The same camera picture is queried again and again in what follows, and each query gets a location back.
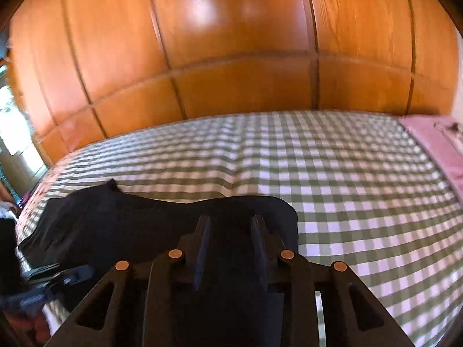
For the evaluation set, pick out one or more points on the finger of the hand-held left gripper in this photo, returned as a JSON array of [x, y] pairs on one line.
[[76, 274], [41, 273]]

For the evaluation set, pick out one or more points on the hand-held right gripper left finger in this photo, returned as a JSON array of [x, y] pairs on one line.
[[202, 249]]

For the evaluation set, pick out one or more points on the green checked bed sheet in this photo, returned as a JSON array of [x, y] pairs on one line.
[[325, 173]]

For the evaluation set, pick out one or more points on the pink pillow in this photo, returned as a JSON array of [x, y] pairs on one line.
[[434, 141]]

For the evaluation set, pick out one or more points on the wooden wardrobe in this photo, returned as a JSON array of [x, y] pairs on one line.
[[235, 43]]

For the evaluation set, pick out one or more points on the black embroidered pants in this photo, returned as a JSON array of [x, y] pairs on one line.
[[126, 224]]

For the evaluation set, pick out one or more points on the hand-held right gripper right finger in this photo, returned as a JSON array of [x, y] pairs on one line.
[[260, 249]]

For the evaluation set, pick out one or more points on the bright window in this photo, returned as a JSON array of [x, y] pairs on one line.
[[14, 115]]

